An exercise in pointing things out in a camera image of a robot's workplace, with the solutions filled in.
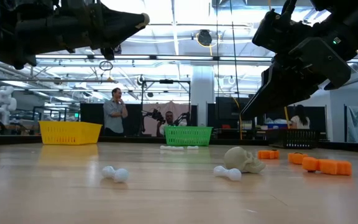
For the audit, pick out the white robot figure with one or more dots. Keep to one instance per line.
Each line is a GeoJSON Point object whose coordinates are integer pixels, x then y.
{"type": "Point", "coordinates": [3, 105]}

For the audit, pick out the green plastic basket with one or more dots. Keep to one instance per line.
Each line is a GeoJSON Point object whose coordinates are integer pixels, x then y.
{"type": "Point", "coordinates": [188, 136]}

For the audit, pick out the person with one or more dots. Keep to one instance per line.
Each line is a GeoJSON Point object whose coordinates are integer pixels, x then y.
{"type": "Point", "coordinates": [114, 115]}
{"type": "Point", "coordinates": [168, 119]}
{"type": "Point", "coordinates": [300, 118]}

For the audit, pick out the black background robot arm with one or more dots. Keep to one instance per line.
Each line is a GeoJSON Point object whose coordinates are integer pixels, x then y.
{"type": "Point", "coordinates": [155, 115]}
{"type": "Point", "coordinates": [182, 117]}

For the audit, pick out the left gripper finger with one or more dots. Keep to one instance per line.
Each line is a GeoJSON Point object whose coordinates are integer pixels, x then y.
{"type": "Point", "coordinates": [108, 53]}
{"type": "Point", "coordinates": [120, 25]}

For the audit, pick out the yellow plastic basket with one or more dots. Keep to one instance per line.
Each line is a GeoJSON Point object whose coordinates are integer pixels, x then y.
{"type": "Point", "coordinates": [70, 133]}

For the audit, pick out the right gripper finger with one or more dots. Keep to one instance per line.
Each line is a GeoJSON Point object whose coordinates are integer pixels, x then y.
{"type": "Point", "coordinates": [275, 93]}

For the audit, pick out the black equipment cabinet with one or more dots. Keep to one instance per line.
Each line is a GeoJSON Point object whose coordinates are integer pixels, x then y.
{"type": "Point", "coordinates": [228, 112]}

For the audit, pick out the white structural column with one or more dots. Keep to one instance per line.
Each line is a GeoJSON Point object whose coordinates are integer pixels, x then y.
{"type": "Point", "coordinates": [203, 93]}

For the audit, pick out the small white plastic bone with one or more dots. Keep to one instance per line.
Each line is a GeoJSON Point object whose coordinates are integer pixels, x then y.
{"type": "Point", "coordinates": [166, 148]}
{"type": "Point", "coordinates": [228, 173]}
{"type": "Point", "coordinates": [117, 174]}
{"type": "Point", "coordinates": [193, 147]}
{"type": "Point", "coordinates": [178, 148]}

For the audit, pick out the pink curtain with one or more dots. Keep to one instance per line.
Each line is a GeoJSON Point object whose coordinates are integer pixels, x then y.
{"type": "Point", "coordinates": [179, 107]}

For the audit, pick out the long ceiling light strip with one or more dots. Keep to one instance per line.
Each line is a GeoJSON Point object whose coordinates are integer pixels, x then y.
{"type": "Point", "coordinates": [182, 58]}

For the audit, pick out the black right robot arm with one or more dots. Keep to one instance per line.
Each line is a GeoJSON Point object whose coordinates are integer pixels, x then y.
{"type": "Point", "coordinates": [353, 18]}

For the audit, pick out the black partition panel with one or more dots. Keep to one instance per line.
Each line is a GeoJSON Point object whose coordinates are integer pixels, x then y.
{"type": "Point", "coordinates": [92, 115]}

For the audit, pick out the black plastic basket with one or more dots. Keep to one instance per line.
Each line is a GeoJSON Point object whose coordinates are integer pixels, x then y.
{"type": "Point", "coordinates": [294, 138]}

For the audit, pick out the blue storage bin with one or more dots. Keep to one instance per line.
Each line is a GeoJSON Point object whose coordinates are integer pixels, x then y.
{"type": "Point", "coordinates": [277, 126]}

